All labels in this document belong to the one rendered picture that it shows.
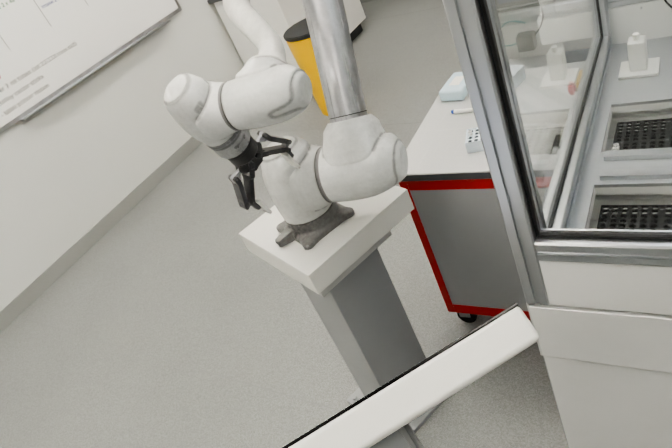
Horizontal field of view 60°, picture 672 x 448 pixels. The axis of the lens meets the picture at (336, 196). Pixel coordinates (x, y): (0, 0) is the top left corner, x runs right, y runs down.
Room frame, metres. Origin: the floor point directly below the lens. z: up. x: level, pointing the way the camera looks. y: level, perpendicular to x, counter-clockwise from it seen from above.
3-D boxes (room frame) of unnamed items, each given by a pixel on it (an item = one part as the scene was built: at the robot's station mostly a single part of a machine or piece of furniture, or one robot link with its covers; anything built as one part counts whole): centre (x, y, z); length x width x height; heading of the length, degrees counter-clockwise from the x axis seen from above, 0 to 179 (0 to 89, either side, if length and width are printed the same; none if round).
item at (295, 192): (1.41, 0.08, 1.00); 0.18 x 0.16 x 0.22; 62
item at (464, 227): (1.64, -0.61, 0.38); 0.62 x 0.58 x 0.76; 140
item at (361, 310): (1.41, 0.09, 0.38); 0.30 x 0.30 x 0.76; 27
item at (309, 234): (1.40, 0.10, 0.86); 0.22 x 0.18 x 0.06; 113
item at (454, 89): (1.92, -0.58, 0.78); 0.15 x 0.10 x 0.04; 133
